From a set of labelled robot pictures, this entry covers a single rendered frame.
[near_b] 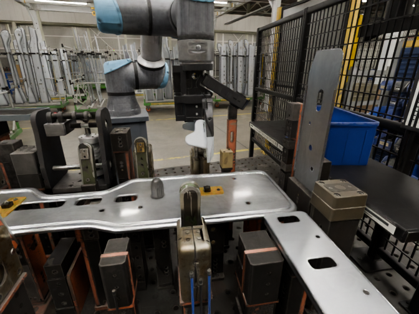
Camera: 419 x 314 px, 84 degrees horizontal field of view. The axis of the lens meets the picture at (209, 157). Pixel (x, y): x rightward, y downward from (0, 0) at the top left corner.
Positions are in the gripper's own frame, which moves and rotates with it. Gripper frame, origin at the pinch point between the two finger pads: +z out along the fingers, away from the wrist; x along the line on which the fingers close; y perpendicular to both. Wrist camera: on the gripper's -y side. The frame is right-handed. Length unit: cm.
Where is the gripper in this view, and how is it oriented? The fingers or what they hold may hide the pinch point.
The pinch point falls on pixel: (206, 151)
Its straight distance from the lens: 57.3
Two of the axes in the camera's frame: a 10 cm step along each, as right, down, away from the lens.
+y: -9.9, 0.6, -1.5
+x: 1.6, 3.6, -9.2
